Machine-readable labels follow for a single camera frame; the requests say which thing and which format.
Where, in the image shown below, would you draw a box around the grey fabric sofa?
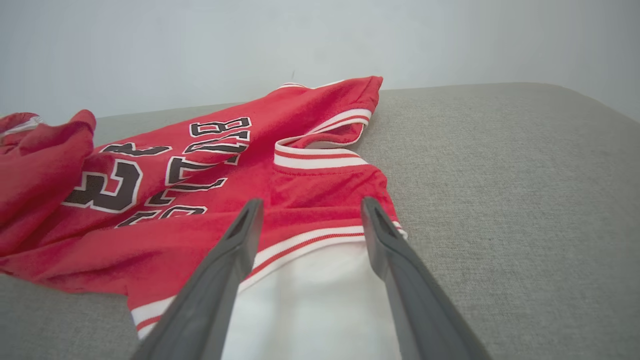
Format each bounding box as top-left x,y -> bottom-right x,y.
0,82 -> 640,360

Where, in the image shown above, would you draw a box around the red Bulls jersey white sleeves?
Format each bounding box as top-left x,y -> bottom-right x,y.
0,76 -> 409,360

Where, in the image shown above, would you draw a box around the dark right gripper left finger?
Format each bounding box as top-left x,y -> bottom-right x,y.
130,198 -> 265,360

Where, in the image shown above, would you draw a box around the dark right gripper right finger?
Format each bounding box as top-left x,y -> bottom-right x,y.
361,196 -> 493,360

